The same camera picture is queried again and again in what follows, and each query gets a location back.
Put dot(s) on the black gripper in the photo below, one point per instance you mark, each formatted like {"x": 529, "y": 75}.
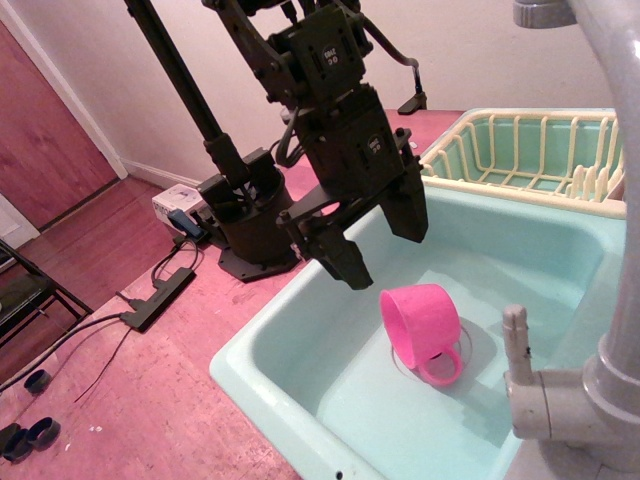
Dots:
{"x": 360, "y": 163}

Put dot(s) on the pink plastic cup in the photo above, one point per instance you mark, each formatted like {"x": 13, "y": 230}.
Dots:
{"x": 422, "y": 323}

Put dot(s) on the black table clamp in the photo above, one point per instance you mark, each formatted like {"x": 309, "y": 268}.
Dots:
{"x": 419, "y": 100}

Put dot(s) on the mint green toy sink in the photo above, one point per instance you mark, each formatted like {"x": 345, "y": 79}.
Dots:
{"x": 469, "y": 357}

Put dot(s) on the blue adapter plug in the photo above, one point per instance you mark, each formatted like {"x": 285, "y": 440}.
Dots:
{"x": 182, "y": 222}

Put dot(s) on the white cardboard box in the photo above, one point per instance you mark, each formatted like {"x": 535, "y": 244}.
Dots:
{"x": 179, "y": 196}

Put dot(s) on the cream dish rack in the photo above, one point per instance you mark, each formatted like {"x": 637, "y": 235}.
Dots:
{"x": 576, "y": 155}

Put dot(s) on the black usb hub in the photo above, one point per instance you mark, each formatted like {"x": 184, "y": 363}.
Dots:
{"x": 145, "y": 312}

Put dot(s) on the grey toy faucet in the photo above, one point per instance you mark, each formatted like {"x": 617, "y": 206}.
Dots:
{"x": 579, "y": 418}

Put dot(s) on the wooden door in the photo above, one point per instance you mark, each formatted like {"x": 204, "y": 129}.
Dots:
{"x": 49, "y": 165}

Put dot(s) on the black metal chair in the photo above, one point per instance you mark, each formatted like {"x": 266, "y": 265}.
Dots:
{"x": 26, "y": 297}

